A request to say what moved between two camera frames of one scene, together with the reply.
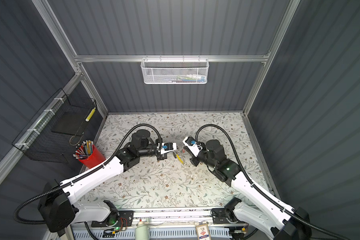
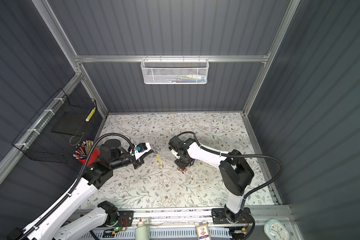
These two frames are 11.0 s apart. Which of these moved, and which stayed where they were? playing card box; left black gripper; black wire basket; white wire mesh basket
Moved: left black gripper
Stayed: black wire basket; playing card box; white wire mesh basket
